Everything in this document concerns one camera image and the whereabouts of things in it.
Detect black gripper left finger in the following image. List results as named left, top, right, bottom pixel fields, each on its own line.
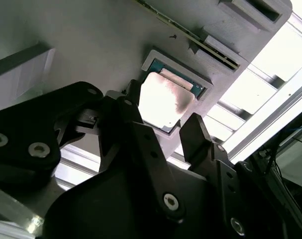
left=0, top=79, right=188, bottom=224

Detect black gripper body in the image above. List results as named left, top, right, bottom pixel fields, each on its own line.
left=42, top=160, right=230, bottom=239

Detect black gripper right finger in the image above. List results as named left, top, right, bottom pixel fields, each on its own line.
left=179, top=113, right=291, bottom=239

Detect silver CPU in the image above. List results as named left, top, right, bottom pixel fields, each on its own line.
left=138, top=59, right=206, bottom=134

